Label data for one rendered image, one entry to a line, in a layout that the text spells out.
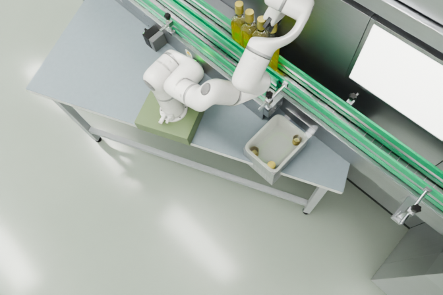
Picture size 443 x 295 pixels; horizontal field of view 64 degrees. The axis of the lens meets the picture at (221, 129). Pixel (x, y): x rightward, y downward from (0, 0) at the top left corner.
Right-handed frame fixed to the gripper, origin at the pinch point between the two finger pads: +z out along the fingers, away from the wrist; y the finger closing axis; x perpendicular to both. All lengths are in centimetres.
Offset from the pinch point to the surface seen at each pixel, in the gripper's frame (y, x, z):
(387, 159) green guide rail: 4, 64, 7
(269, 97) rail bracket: 15.4, 17.7, 14.0
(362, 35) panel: -12.5, 26.0, -12.1
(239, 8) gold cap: 0.6, -14.8, 7.5
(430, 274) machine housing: 22, 103, 12
